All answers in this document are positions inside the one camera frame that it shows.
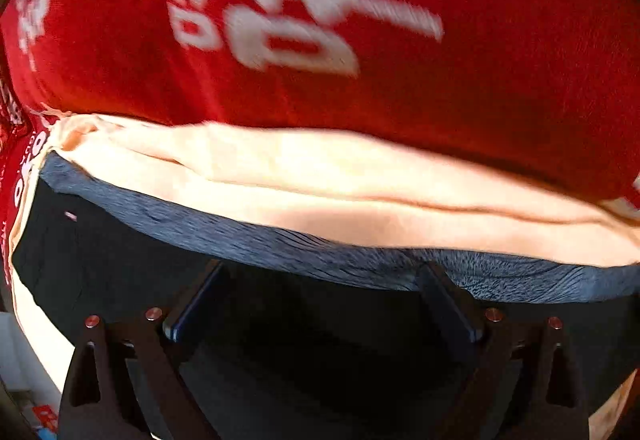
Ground cream bed sheet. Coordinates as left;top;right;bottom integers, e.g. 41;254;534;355
9;112;640;440

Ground small red box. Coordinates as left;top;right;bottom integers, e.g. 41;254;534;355
31;404;60;433

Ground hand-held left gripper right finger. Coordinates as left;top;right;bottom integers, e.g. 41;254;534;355
416;261;589;440

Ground red printed blanket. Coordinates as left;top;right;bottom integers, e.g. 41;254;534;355
0;0;640;301

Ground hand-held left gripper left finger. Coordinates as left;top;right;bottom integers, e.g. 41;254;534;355
59;259;232;440

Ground black pants with grey waistband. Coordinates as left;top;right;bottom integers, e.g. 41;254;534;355
11;152;640;440

